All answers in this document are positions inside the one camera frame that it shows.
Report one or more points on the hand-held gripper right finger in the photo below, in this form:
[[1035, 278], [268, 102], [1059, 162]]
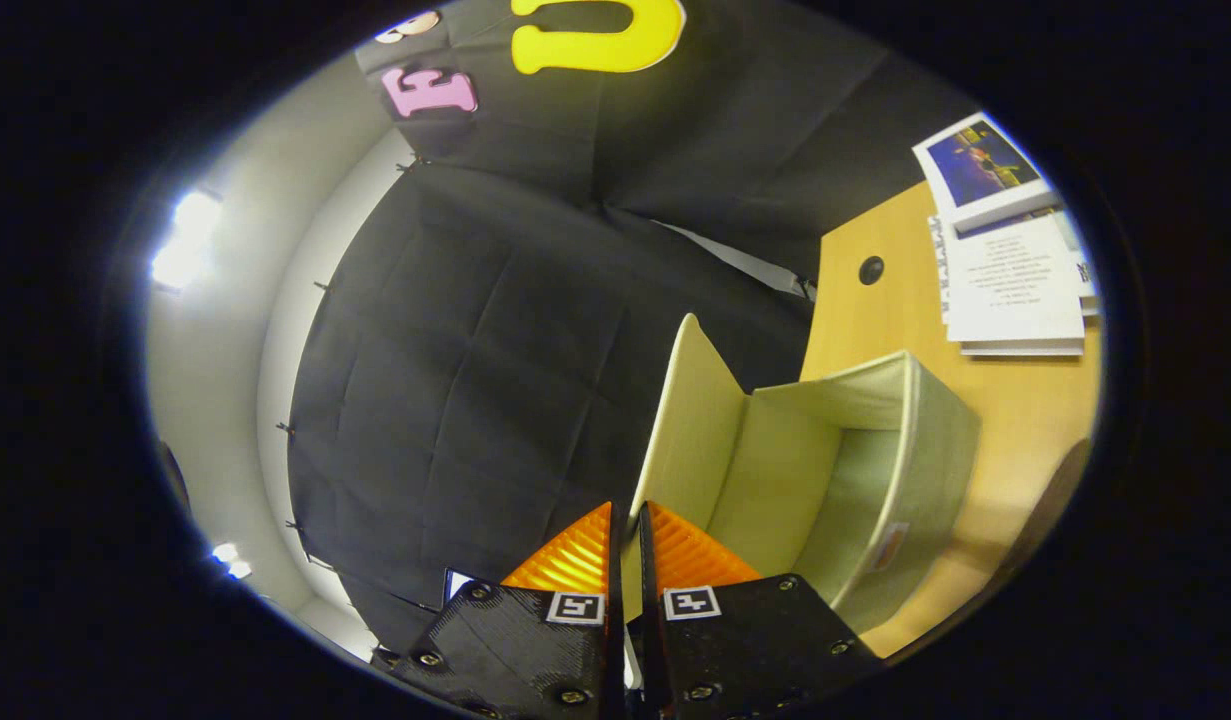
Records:
[[650, 650]]

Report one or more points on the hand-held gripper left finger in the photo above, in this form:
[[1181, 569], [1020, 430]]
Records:
[[617, 650]]

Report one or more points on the green fabric storage box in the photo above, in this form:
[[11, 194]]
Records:
[[915, 470]]

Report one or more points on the brown fuzzy shoe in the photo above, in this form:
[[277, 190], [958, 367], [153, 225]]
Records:
[[1060, 500]]

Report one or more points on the small ceiling light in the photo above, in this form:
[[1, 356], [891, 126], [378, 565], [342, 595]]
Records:
[[231, 560]]

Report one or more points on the white text cover book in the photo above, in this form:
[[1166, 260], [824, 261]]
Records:
[[1010, 280]]

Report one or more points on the blue picture cover book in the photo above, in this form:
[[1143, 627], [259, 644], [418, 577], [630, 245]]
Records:
[[980, 165]]

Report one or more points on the large ceiling light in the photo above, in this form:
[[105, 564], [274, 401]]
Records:
[[187, 240]]

